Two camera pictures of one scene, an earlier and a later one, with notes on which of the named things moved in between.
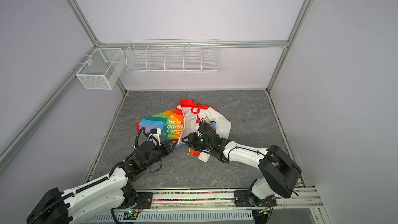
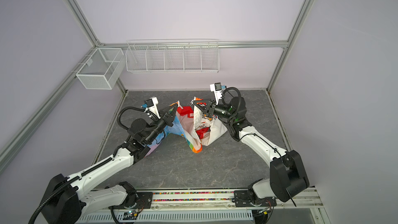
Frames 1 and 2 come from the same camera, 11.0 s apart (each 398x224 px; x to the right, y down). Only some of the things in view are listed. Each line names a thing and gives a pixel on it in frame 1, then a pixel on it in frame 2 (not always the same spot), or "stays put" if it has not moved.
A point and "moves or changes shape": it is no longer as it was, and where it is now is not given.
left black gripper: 168,149 -> 167,117
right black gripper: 192,142 -> 211,111
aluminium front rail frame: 287,199 stays put
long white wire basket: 197,55 stays put
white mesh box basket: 99,71 stays put
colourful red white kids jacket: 178,123 moves or changes shape
